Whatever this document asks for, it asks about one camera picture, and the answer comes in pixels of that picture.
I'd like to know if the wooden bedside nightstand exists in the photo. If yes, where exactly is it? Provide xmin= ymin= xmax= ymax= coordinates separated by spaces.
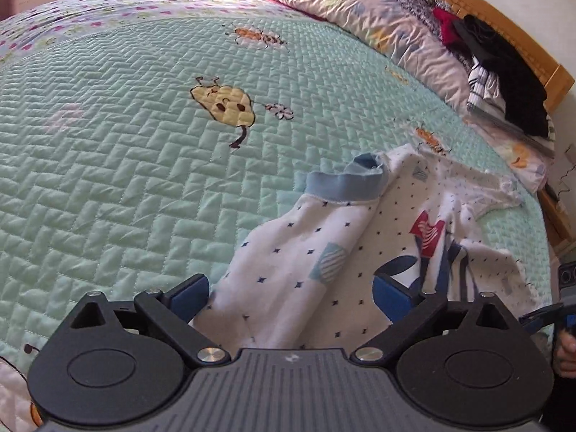
xmin=537 ymin=184 xmax=575 ymax=258

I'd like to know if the floral folded duvet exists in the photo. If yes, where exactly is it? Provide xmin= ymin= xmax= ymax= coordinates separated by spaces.
xmin=276 ymin=0 xmax=553 ymax=193

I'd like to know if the pile of dark clothes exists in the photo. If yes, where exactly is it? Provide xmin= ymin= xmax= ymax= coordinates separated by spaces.
xmin=396 ymin=0 xmax=554 ymax=158

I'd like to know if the person's right hand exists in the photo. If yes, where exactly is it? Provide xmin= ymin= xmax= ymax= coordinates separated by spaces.
xmin=554 ymin=330 xmax=576 ymax=378

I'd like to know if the green quilted bee bedspread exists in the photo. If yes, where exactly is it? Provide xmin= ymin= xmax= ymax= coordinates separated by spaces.
xmin=1 ymin=0 xmax=552 ymax=431

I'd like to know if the white dotted baby garment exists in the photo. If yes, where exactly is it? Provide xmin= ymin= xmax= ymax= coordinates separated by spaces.
xmin=192 ymin=144 xmax=540 ymax=353

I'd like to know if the wooden bed headboard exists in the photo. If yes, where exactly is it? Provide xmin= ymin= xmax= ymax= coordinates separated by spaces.
xmin=445 ymin=0 xmax=574 ymax=114

